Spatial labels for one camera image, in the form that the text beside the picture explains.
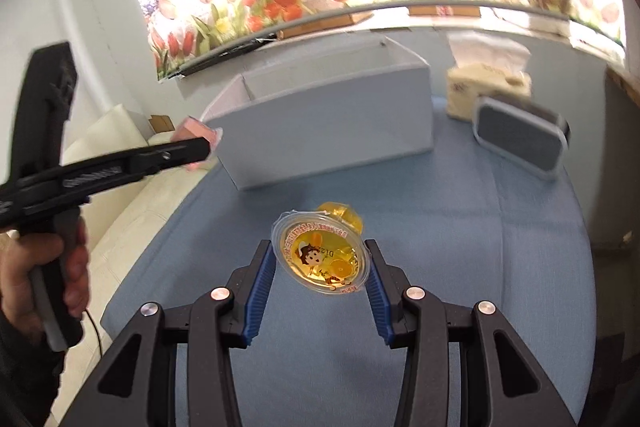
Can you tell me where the red jelly cup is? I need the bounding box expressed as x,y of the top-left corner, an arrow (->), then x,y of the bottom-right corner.
170,116 -> 224,172

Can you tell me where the yellow jelly cup back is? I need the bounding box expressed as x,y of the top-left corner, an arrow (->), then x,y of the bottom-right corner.
271,202 -> 371,295

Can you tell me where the person left hand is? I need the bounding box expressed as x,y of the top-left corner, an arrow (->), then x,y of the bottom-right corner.
1,219 -> 90,345

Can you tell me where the cream leather sofa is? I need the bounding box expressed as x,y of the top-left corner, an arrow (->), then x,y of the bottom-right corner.
46,102 -> 222,427

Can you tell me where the brown cardboard piece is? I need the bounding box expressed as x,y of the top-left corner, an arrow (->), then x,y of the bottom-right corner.
149,115 -> 175,133

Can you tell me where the blue tablecloth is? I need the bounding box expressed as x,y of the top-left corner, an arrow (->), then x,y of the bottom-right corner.
98,93 -> 599,427

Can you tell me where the grey rimmed black speaker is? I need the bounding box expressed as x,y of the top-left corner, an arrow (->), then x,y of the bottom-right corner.
472,93 -> 570,180

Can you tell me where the grey cardboard box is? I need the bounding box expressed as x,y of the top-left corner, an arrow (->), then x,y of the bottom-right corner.
201,37 -> 434,190

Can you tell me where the tissue pack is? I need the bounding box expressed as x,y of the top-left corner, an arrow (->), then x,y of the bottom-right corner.
446,30 -> 532,121

